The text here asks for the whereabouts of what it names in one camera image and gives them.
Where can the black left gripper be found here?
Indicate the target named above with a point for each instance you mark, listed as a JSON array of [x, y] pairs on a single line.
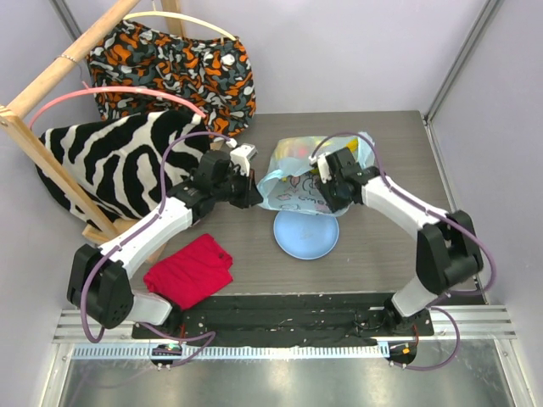
[[250, 194]]

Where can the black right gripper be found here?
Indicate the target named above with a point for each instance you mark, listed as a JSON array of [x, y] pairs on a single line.
[[335, 195]]

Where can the light blue printed plastic bag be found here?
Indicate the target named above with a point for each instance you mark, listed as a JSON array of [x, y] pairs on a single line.
[[291, 183]]

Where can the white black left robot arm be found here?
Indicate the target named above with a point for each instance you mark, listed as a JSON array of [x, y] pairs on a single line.
[[100, 278]]

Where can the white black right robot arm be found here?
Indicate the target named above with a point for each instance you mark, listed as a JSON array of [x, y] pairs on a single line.
[[446, 253]]

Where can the light blue round plate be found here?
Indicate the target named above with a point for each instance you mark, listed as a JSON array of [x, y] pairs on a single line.
[[305, 237]]

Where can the red folded cloth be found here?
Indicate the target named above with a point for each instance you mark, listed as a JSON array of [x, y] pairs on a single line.
[[192, 274]]

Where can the zebra striped cloth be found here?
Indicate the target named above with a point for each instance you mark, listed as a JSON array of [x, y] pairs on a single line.
[[124, 164]]

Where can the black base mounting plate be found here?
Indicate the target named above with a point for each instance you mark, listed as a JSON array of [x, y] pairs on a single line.
[[293, 320]]

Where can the orange grey patterned cloth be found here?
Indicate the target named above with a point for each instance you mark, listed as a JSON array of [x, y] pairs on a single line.
[[215, 75]]

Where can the cream hanger hoop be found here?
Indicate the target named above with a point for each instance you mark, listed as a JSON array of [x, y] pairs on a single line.
[[182, 17]]

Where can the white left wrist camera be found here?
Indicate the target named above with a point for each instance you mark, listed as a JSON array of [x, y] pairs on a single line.
[[241, 156]]

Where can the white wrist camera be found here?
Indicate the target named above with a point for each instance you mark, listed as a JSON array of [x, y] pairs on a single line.
[[241, 156], [320, 167]]

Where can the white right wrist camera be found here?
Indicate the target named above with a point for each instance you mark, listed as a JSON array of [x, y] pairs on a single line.
[[320, 167]]

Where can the wooden rack frame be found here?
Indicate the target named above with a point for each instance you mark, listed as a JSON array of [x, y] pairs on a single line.
[[40, 61]]

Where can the aluminium rail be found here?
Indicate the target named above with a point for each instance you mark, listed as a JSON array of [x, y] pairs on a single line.
[[129, 342]]

